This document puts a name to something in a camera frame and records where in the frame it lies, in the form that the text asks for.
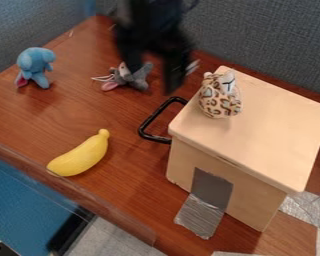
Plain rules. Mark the blue plush elephant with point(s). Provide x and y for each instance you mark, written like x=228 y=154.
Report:
x=33 y=65

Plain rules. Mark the grey plush mouse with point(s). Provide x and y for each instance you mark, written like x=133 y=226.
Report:
x=129 y=77

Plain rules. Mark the spotted plush lion toy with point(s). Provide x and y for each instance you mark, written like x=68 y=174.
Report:
x=219 y=96

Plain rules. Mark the drawer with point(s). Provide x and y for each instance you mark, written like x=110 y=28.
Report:
x=154 y=118

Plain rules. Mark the cabinet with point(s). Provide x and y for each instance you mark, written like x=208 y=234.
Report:
x=260 y=133

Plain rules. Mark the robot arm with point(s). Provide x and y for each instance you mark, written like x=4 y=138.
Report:
x=151 y=13

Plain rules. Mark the grey tape strip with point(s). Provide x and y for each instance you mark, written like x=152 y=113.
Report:
x=206 y=203
x=307 y=206

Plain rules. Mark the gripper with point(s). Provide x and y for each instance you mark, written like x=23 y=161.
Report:
x=153 y=41

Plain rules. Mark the yellow toy banana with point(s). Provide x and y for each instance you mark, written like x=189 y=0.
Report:
x=80 y=156

